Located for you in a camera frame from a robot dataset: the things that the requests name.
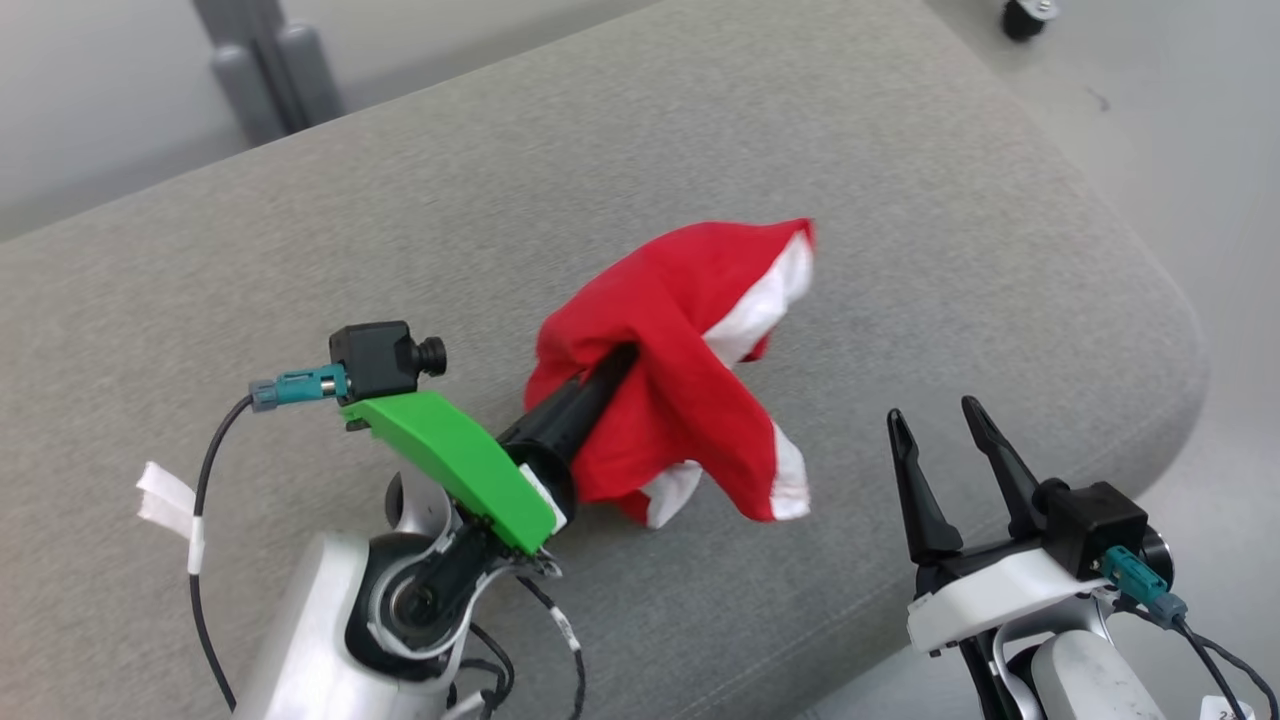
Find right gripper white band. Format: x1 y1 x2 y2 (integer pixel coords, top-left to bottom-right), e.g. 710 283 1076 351
886 396 1113 657

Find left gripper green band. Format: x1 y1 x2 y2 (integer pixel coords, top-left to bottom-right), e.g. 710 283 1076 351
345 343 641 556

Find red shorts with white trim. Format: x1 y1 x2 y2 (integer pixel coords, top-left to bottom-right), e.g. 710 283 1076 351
523 218 816 529

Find grey fabric sofa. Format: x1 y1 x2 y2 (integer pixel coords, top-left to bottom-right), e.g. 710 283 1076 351
0 0 1209 720

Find white tape tag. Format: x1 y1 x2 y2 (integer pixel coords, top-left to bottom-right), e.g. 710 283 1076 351
136 461 207 575

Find grey leg with black caster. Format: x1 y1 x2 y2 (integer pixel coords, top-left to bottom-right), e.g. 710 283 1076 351
1002 0 1062 43

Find black cable with teal plug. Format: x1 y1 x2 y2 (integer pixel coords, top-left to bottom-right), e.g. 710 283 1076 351
1100 546 1280 720
188 366 350 713

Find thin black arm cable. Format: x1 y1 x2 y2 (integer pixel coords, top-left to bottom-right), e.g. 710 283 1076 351
470 574 587 720

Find grey partition post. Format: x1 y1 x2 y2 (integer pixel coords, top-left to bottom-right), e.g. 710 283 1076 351
191 0 347 147

